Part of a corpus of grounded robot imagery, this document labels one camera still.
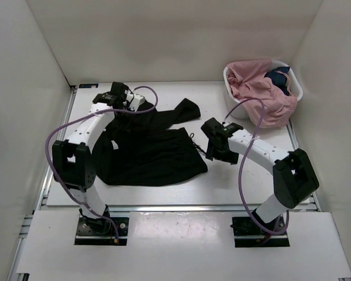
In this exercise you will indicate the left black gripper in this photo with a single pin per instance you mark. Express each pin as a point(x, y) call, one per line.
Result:
point(133, 118)

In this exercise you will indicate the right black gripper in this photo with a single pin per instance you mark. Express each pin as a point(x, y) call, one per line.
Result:
point(231, 157)

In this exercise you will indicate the black trousers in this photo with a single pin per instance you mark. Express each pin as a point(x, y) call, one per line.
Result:
point(149, 152)

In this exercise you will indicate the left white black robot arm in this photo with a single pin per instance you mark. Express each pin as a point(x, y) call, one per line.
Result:
point(72, 157)

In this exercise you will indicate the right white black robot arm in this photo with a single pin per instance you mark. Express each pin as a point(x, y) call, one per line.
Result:
point(294, 178)

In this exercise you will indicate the white laundry basket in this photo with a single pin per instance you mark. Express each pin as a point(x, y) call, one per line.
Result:
point(240, 112)

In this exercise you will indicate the blue label sticker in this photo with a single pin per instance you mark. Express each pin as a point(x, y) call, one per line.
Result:
point(94, 85)

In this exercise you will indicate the pink garment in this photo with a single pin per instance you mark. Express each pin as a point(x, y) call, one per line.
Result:
point(266, 103)

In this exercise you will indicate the navy blue garment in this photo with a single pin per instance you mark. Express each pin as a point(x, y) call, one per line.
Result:
point(280, 78)

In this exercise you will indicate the white front cover board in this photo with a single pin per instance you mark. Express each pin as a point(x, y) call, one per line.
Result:
point(182, 244)

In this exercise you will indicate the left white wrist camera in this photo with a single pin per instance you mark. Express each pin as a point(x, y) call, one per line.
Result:
point(134, 101)

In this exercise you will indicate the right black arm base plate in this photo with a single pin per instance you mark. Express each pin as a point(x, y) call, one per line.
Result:
point(248, 235)

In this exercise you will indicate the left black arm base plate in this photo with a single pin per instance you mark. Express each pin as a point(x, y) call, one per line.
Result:
point(101, 233)

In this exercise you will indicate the aluminium rail frame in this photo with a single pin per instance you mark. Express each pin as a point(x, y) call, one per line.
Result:
point(215, 191)

